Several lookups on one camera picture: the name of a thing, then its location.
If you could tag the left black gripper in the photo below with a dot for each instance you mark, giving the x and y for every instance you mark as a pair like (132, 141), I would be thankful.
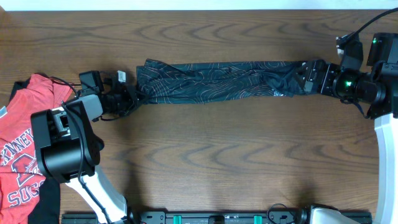
(130, 94)

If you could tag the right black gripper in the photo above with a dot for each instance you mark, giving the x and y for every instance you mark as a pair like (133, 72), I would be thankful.
(330, 70)

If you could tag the black orange-patterned jersey shirt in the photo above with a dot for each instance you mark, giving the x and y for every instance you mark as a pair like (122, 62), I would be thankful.
(199, 83)

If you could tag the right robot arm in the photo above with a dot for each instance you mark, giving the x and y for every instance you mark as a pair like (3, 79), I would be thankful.
(377, 88)

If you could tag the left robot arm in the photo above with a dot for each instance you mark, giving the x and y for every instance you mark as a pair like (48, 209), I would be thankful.
(68, 150)

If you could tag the red printed t-shirt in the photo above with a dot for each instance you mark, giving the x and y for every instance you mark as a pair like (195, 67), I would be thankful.
(20, 175)

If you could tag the black mounting rail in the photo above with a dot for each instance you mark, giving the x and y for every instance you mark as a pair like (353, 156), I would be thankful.
(275, 216)

